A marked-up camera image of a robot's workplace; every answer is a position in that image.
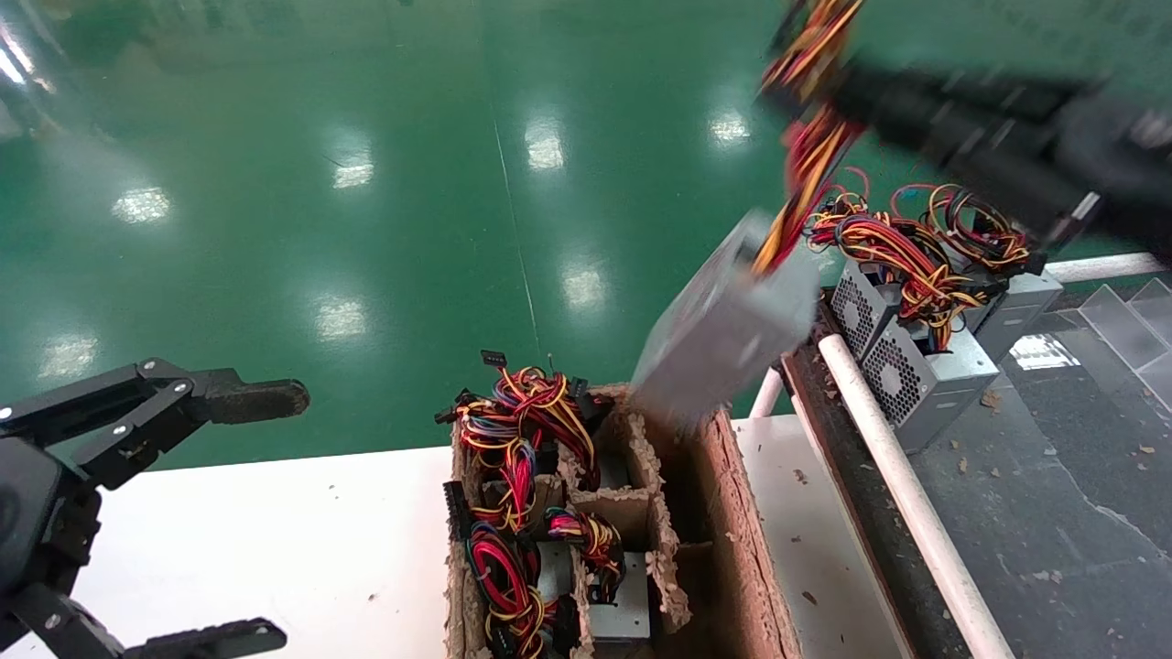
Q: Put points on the clear acrylic compartment tray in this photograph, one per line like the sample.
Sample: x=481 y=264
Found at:
x=1126 y=320

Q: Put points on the black pipe joint clamp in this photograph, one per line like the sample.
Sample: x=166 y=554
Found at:
x=822 y=320

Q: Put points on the short white pipe leg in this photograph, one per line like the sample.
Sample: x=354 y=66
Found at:
x=767 y=394

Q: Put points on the brown cardboard box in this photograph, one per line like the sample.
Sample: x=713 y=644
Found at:
x=742 y=531

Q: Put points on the white plastic pipe rail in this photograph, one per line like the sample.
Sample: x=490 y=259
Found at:
x=1108 y=266
x=897 y=476

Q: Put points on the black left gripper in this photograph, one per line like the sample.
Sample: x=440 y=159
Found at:
x=37 y=522

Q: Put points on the dark grey conveyor table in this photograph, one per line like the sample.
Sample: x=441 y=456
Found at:
x=1053 y=476

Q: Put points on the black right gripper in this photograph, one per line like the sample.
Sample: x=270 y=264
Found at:
x=1126 y=174

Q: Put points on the brown pulp divider insert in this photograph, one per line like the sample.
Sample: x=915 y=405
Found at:
x=632 y=499

